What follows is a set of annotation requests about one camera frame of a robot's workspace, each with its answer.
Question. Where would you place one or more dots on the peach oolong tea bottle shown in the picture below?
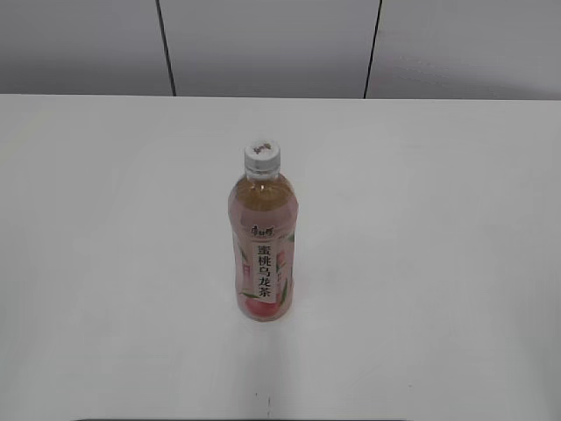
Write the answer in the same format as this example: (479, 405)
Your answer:
(263, 215)

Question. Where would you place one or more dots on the white bottle cap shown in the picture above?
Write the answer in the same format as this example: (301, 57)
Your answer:
(262, 155)

